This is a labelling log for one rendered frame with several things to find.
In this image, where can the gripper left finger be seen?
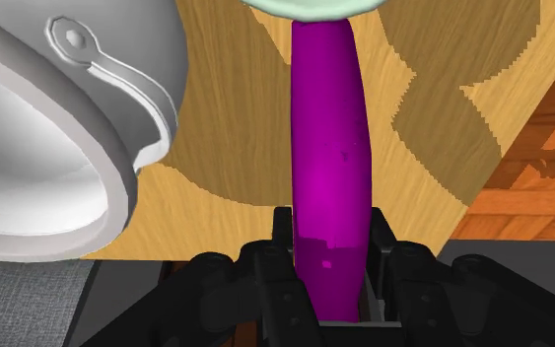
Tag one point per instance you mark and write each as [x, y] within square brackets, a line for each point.
[238, 298]

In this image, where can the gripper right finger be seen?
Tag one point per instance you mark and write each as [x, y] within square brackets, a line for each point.
[430, 298]

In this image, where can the purple long eggplant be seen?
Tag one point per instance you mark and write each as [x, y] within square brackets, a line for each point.
[331, 158]

